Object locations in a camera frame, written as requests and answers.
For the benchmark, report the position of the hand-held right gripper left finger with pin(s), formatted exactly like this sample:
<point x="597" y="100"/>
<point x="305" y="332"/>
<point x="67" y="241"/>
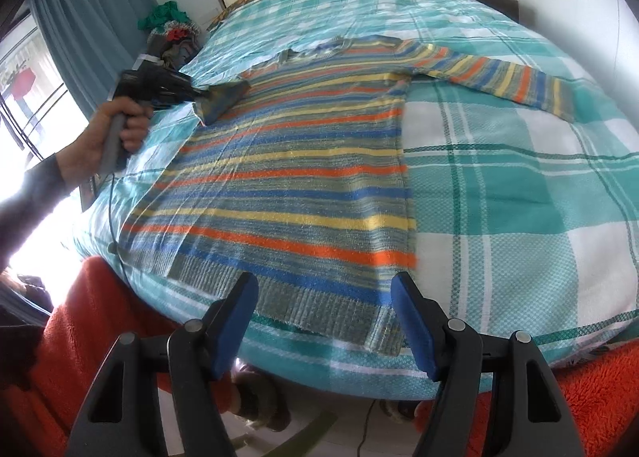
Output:
<point x="240" y="317"/>

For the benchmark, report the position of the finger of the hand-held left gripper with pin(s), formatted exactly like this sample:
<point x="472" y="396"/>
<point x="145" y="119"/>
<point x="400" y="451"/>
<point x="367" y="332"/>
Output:
<point x="222" y="100"/>

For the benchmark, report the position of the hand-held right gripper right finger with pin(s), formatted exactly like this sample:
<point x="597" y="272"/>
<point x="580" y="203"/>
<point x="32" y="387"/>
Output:
<point x="414" y="325"/>

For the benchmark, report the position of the striped knit sweater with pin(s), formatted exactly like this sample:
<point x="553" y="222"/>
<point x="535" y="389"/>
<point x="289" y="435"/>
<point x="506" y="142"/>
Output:
<point x="299" y="197"/>

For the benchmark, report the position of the person's left forearm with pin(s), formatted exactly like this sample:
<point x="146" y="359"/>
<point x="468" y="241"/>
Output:
<point x="35" y="207"/>

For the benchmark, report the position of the pile of colourful clothes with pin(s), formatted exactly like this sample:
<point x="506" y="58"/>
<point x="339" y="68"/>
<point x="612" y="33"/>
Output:
<point x="172" y="33"/>

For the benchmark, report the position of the person's left hand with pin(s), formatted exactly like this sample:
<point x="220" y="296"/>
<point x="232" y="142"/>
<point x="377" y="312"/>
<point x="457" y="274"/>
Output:
<point x="102" y="137"/>

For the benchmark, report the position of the blue curtain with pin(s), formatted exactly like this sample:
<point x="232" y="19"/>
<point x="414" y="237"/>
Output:
<point x="95" y="28"/>

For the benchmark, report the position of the brown slipper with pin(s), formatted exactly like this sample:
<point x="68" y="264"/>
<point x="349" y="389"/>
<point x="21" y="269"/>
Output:
<point x="262" y="399"/>

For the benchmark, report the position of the window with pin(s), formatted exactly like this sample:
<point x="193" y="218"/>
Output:
<point x="30" y="88"/>

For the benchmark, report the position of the orange fleece blanket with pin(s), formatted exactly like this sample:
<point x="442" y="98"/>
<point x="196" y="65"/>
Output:
<point x="95" y="307"/>
<point x="599" y="397"/>

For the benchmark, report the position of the teal plaid blanket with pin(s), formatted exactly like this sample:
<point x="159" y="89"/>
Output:
<point x="499" y="177"/>

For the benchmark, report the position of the dark nightstand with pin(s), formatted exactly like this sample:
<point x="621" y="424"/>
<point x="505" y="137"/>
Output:
<point x="496" y="5"/>

